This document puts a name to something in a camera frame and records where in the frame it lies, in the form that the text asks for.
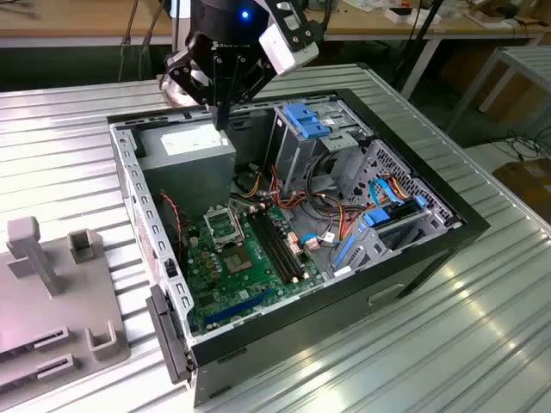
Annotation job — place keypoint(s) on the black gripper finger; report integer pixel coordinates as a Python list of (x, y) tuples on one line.
[(187, 73), (256, 77)]

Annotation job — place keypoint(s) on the black case fan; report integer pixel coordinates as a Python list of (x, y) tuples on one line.
[(172, 232)]

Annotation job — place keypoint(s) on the perforated metal disk bay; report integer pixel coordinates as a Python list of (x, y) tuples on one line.
[(387, 157)]

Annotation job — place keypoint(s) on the black RAM slot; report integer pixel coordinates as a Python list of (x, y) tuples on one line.
[(281, 247), (275, 247), (261, 247), (266, 247)]

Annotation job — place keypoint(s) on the white flat box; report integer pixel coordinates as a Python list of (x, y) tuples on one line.
[(413, 17)]

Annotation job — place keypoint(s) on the grey metal frame table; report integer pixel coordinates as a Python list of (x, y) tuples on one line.
[(529, 64)]

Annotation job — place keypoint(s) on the long wooden desk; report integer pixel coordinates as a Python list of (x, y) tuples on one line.
[(456, 29)]

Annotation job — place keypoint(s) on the white barcode label tag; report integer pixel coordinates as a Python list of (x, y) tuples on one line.
[(329, 236)]

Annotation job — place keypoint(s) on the blue disk carrier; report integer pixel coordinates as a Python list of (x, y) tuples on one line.
[(379, 217)]

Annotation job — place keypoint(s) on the green motherboard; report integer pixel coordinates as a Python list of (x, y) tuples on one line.
[(241, 284)]

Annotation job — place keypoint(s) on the blue drive bay latch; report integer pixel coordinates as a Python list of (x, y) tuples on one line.
[(303, 118)]

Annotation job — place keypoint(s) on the grey metal drive cage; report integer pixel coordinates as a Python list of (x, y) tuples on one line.
[(297, 159)]

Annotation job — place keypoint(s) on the blue flat strip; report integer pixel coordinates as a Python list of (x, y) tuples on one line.
[(344, 254)]

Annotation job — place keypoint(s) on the square dark chipset chip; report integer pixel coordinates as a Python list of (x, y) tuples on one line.
[(208, 300)]

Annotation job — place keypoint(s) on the black stand pole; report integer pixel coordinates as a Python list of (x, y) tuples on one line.
[(422, 38)]

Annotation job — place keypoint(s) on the grey power supply unit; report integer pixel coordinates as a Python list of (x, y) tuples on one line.
[(189, 172)]

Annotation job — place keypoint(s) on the blue expansion slot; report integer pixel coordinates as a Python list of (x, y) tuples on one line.
[(237, 307)]

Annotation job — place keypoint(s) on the CPU socket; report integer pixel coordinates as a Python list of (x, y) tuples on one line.
[(236, 260)]

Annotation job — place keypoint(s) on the grey parts rack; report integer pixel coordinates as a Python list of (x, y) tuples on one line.
[(43, 301)]

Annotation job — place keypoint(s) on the brown cardboard box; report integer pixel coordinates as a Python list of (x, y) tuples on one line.
[(529, 180)]

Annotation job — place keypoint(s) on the black open PC case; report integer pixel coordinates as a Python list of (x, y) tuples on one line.
[(323, 335)]

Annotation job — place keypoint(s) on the RAM stick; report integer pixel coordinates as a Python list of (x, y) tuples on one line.
[(15, 346), (17, 379)]

